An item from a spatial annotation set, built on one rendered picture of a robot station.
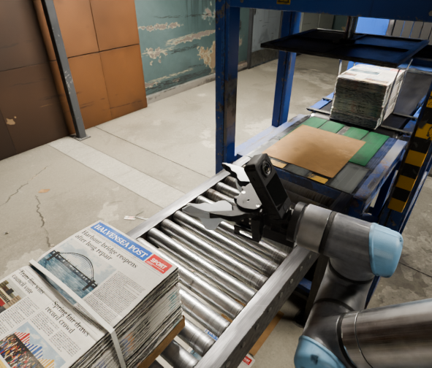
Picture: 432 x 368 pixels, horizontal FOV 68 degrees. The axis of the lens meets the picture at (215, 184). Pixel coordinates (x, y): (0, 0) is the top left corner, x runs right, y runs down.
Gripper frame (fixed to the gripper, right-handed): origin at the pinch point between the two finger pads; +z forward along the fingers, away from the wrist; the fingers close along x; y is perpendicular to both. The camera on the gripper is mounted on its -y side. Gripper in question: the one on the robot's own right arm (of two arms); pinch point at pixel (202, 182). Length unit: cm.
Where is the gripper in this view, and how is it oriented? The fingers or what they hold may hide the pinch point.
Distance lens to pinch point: 63.0
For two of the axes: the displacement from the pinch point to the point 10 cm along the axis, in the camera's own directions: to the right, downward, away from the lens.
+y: 0.7, 7.6, 6.5
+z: -8.6, -2.8, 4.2
